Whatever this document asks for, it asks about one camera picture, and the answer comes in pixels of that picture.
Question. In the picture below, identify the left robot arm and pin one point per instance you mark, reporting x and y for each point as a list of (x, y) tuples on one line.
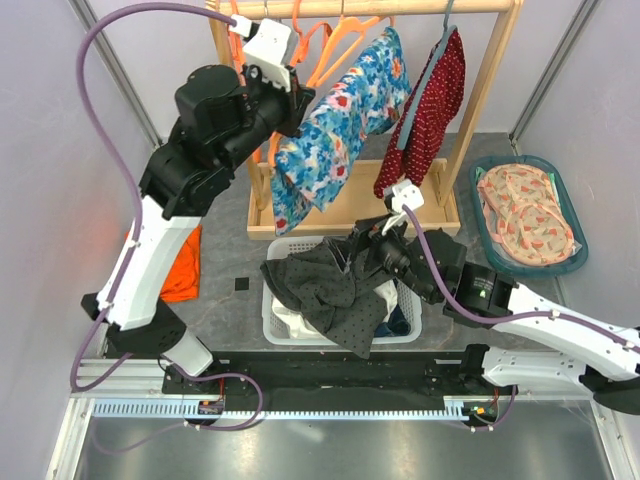
[(224, 117)]

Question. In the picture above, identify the teal plastic basket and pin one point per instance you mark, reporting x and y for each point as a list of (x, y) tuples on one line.
[(494, 254)]

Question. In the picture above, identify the orange hanger of black garment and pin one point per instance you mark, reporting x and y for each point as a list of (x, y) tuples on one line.
[(304, 39)]

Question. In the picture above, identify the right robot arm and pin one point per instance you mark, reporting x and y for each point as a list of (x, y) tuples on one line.
[(583, 354)]

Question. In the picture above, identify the blue-grey hanger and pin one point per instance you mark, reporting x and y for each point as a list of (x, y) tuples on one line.
[(436, 55)]

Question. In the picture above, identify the small black square tile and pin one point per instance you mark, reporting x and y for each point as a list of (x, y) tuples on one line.
[(241, 283)]

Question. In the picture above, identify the orange cloth on floor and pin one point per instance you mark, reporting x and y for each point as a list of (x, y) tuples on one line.
[(183, 280)]

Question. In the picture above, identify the peach patterned garment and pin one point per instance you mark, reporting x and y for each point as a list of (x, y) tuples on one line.
[(523, 215)]

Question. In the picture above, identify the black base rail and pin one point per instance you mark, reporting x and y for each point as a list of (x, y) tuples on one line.
[(341, 382)]

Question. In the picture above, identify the white pleated skirt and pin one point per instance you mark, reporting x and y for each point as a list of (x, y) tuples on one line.
[(299, 328)]

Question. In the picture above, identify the red polka dot garment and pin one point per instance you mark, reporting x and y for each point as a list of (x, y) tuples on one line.
[(438, 106)]

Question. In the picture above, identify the white plastic basket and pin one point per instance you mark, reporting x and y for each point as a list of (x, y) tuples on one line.
[(277, 332)]

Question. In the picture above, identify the orange plastic hanger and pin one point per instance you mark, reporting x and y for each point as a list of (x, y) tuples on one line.
[(235, 42)]

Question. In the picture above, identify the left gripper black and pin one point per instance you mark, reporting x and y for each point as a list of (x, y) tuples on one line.
[(295, 101)]

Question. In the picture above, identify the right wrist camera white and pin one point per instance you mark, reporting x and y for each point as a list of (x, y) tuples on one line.
[(397, 198)]

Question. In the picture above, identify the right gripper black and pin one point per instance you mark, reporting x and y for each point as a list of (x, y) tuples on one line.
[(367, 233)]

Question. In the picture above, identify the wooden clothes rack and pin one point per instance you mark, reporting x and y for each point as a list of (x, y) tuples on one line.
[(440, 210)]

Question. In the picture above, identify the blue denim skirt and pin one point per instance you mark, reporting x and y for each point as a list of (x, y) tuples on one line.
[(395, 326)]

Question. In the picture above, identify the blue floral garment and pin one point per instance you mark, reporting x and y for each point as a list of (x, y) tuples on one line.
[(310, 170)]

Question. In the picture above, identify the black dotted garment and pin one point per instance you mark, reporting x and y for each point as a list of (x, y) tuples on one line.
[(345, 307)]

